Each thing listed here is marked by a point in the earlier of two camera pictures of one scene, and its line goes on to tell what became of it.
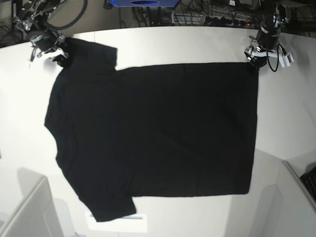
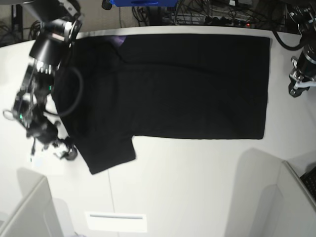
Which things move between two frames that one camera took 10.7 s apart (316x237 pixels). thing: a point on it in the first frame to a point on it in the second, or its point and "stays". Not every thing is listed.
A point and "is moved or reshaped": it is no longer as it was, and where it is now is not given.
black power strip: (224, 21) stays
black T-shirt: (169, 130) is moved or reshaped
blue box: (145, 3) stays
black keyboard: (309, 179) stays
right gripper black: (267, 40) to (303, 76)
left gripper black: (45, 40) to (45, 132)
